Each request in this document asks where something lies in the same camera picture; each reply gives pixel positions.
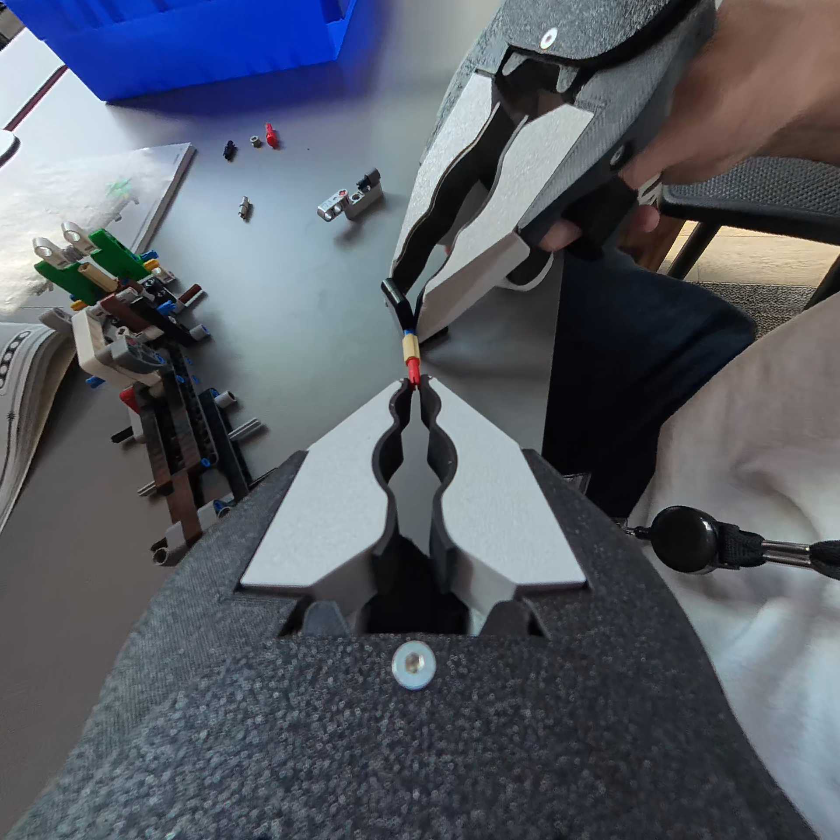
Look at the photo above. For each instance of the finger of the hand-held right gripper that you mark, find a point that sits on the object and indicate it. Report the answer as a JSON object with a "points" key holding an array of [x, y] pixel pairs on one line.
{"points": [[446, 157], [531, 170]]}

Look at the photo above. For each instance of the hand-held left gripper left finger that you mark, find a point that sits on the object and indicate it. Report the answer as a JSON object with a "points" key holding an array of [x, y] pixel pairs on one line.
{"points": [[315, 505]]}

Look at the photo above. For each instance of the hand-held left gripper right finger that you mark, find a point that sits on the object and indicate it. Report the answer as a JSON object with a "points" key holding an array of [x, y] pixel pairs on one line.
{"points": [[505, 505]]}

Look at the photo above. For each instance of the black angled lego beam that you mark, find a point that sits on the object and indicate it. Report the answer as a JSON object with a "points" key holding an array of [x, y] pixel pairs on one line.
{"points": [[396, 298]]}

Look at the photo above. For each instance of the red yellow tan lego pin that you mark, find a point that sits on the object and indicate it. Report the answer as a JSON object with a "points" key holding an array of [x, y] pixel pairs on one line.
{"points": [[411, 346]]}

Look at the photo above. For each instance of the light grey lego subassembly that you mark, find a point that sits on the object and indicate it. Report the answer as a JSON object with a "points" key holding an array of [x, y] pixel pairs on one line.
{"points": [[351, 200]]}

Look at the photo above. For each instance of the partly built lego model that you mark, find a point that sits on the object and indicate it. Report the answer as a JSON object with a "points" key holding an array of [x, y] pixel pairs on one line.
{"points": [[177, 420]]}

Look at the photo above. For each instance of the light grey lego pin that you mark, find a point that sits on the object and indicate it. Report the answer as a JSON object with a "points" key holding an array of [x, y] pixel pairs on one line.
{"points": [[244, 208]]}

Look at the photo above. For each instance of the open lego instruction booklet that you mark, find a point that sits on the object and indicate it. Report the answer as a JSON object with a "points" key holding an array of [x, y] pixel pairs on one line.
{"points": [[151, 177]]}

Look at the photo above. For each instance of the person's right hand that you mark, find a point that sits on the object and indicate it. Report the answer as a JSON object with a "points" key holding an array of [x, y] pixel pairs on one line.
{"points": [[741, 92]]}

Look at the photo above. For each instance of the person's dark trouser leg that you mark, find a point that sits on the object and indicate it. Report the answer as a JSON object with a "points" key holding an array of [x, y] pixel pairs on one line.
{"points": [[623, 367]]}

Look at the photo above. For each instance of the black mesh office chair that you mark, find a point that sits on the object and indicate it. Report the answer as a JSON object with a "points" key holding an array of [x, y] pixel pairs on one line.
{"points": [[754, 197]]}

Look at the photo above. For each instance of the person's white shirt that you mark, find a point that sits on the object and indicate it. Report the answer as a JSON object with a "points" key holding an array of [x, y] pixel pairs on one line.
{"points": [[754, 446]]}

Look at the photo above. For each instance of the blue plastic bin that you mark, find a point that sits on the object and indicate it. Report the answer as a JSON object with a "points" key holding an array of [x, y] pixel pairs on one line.
{"points": [[197, 52]]}

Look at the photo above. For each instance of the white rounded object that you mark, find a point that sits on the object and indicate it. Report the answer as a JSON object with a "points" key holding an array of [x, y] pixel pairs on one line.
{"points": [[6, 148]]}

